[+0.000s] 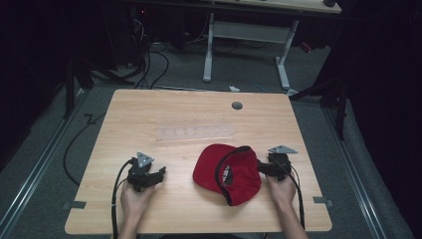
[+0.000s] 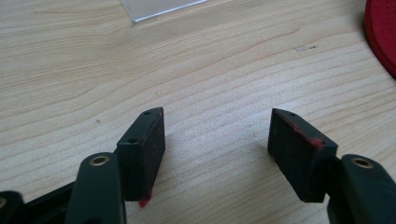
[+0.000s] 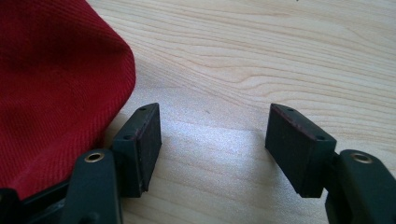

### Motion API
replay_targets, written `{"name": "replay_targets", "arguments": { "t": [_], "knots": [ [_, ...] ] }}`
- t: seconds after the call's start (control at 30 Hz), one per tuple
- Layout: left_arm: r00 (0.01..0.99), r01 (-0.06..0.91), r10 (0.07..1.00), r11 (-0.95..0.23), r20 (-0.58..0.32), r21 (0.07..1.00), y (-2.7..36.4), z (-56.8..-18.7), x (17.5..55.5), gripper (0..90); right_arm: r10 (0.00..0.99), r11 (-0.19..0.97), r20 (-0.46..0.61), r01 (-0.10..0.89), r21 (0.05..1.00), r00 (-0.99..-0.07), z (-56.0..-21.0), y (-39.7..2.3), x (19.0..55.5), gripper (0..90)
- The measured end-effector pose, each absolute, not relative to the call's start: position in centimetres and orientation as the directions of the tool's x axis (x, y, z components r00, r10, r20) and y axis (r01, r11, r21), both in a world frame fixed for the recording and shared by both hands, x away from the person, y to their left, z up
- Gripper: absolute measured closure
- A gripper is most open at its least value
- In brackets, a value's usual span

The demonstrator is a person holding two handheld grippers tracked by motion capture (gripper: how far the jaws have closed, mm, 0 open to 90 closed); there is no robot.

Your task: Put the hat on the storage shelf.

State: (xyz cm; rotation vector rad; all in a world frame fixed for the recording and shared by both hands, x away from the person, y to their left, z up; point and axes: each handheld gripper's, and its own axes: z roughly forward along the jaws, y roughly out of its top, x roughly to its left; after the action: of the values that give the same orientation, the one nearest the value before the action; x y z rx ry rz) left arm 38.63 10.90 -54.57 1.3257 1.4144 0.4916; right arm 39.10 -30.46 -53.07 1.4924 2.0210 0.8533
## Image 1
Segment white-legged background desk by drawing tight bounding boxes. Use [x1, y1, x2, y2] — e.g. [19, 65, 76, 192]
[132, 0, 343, 92]

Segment person's right hand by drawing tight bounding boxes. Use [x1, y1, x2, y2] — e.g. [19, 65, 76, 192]
[266, 172, 299, 207]

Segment person's left hand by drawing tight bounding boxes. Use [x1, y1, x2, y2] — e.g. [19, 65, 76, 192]
[119, 180, 157, 218]

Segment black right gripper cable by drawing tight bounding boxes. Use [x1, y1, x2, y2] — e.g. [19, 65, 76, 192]
[272, 159, 307, 231]

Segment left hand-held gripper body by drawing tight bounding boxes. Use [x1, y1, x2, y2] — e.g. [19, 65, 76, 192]
[126, 151, 162, 193]

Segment metal floor rail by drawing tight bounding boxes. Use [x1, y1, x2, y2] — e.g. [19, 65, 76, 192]
[322, 106, 387, 239]
[0, 89, 91, 238]

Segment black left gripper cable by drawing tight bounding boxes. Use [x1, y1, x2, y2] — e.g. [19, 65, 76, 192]
[110, 158, 135, 239]

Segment grey tape piece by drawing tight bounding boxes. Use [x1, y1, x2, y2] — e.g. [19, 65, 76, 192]
[62, 200, 88, 211]
[313, 195, 334, 208]

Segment bundle of dark cables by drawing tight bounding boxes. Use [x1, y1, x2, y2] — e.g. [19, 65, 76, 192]
[113, 13, 171, 91]

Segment red baseball cap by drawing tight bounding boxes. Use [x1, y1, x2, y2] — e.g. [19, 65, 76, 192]
[192, 142, 263, 207]

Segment black floor cable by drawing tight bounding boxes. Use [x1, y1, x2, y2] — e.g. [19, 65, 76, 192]
[62, 113, 107, 187]

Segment black metal stand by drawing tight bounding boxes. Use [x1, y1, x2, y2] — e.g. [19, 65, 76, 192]
[289, 78, 348, 141]
[63, 58, 96, 120]

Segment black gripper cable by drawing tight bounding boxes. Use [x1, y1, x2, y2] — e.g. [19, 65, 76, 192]
[272, 159, 307, 231]
[110, 158, 135, 239]

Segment clear tape strip patch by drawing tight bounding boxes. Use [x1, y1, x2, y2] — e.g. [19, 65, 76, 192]
[155, 123, 234, 143]

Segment small red object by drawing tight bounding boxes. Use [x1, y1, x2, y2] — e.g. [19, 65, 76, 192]
[299, 41, 314, 55]

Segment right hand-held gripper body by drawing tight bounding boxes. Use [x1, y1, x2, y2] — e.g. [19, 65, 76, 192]
[267, 144, 299, 182]

